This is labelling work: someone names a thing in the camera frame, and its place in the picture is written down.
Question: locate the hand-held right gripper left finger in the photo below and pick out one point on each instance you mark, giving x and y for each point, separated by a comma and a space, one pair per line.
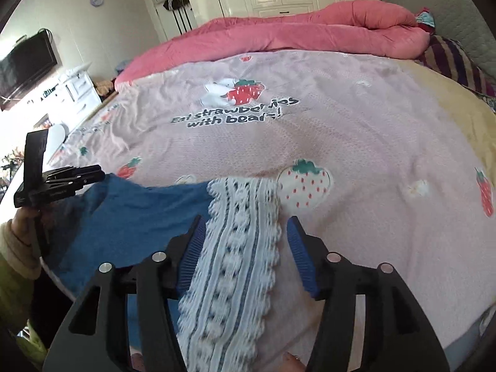
192, 255

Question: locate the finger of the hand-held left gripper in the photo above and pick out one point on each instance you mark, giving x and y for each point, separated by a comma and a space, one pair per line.
73, 172
77, 183

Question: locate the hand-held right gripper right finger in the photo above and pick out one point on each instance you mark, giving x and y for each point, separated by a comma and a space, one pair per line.
302, 255

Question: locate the blue denim pants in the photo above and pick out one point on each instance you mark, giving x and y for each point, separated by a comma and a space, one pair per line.
128, 217

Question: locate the person's left forearm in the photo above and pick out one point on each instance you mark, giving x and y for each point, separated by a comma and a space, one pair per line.
15, 279

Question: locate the person's left hand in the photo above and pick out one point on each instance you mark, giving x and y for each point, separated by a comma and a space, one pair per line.
22, 224

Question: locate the person's right hand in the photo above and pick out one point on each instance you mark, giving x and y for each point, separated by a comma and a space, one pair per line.
292, 363

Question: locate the white chair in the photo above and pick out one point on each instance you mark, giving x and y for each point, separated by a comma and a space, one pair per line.
57, 139

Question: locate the white television cabinet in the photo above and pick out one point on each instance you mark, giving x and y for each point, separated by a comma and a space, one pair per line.
50, 102

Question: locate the white drawer cabinet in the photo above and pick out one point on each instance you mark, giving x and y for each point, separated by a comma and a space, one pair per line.
81, 89

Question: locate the brown plush toy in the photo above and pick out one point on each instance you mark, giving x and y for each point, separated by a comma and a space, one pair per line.
104, 88

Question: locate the blue-grey cloth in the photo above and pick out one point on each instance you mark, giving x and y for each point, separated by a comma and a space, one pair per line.
122, 66

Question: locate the black television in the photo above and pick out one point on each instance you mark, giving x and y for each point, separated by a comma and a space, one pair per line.
23, 66

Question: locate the pink strawberry print bed sheet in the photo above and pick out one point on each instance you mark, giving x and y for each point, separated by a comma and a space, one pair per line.
348, 124

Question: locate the beige mattress cover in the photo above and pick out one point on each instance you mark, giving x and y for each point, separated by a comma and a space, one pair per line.
465, 124

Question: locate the pink quilt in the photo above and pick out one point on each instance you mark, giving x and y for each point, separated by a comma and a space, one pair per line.
271, 31

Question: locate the floral patterned pillow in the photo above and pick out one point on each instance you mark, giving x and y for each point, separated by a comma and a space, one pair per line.
487, 101

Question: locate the striped pillow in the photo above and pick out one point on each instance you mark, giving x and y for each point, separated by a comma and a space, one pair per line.
453, 62

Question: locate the small colourful cloth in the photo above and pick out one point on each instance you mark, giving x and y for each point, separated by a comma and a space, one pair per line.
425, 19

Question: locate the grey padded headboard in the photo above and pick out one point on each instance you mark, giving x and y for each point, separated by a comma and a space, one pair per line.
457, 15

